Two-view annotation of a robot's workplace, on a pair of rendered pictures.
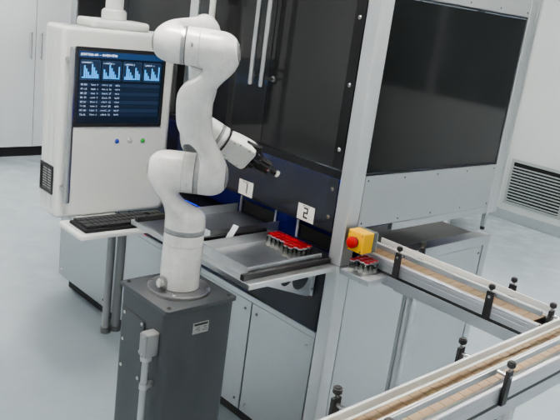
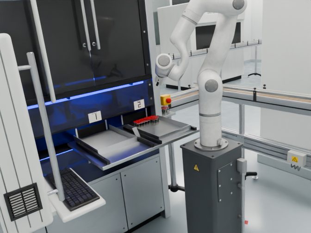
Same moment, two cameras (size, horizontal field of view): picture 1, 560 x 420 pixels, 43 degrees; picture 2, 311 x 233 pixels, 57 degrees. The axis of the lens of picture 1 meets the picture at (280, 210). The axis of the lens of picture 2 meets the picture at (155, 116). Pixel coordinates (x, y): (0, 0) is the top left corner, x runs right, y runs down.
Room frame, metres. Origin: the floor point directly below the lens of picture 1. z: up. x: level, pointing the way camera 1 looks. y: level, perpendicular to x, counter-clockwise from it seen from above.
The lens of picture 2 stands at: (2.08, 1.79, 1.52)
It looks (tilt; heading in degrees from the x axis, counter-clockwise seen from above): 17 degrees down; 278
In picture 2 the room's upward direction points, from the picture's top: 5 degrees counter-clockwise
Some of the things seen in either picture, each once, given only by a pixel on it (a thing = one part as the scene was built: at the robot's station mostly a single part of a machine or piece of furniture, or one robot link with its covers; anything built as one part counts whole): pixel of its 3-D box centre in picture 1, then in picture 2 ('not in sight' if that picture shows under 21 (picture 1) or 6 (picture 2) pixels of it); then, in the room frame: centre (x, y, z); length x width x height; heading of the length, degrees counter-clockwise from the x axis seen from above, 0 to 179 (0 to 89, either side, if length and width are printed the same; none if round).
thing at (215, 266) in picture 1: (237, 242); (133, 137); (2.48, 0.14, 0.87); 0.70 x 0.48 x 0.02; 45
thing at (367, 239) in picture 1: (361, 240); (164, 99); (2.31, -0.29, 0.99); 0.08 x 0.07 x 0.07; 135
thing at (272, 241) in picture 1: (283, 246); (148, 122); (2.41, -0.03, 0.90); 0.18 x 0.02 x 0.05; 45
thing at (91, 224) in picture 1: (123, 220); (69, 185); (2.72, 0.62, 0.82); 0.40 x 0.14 x 0.02; 133
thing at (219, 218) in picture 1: (224, 220); (104, 138); (2.65, 0.21, 0.90); 0.34 x 0.26 x 0.04; 135
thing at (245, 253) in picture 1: (260, 252); (158, 127); (2.33, 0.05, 0.90); 0.34 x 0.26 x 0.04; 135
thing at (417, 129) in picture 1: (452, 90); not in sight; (2.69, -0.57, 1.50); 0.85 x 0.01 x 0.59; 135
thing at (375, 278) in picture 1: (367, 273); (164, 113); (2.33, -0.33, 0.87); 0.14 x 0.13 x 0.02; 135
